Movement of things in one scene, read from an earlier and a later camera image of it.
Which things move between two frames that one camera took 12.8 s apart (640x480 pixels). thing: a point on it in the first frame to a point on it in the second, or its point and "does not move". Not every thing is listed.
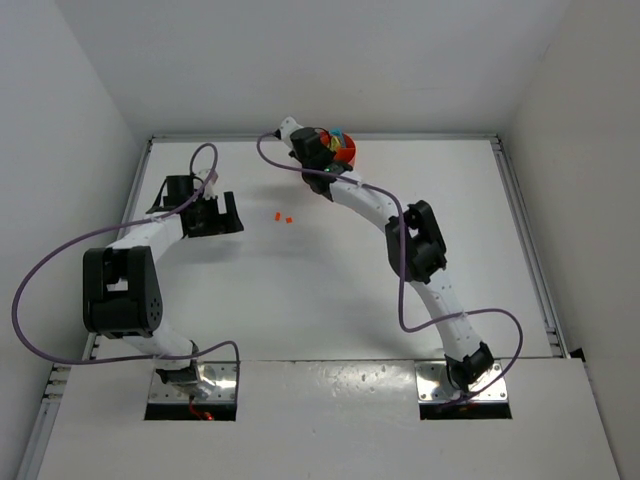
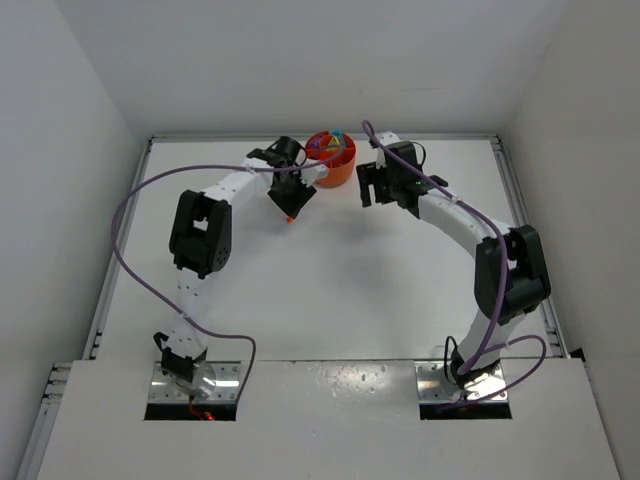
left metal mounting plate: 216,382 does not move
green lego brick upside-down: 335,144 does not move
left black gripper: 211,220 to 288,189
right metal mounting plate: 433,384 does not move
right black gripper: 327,153 to 375,181
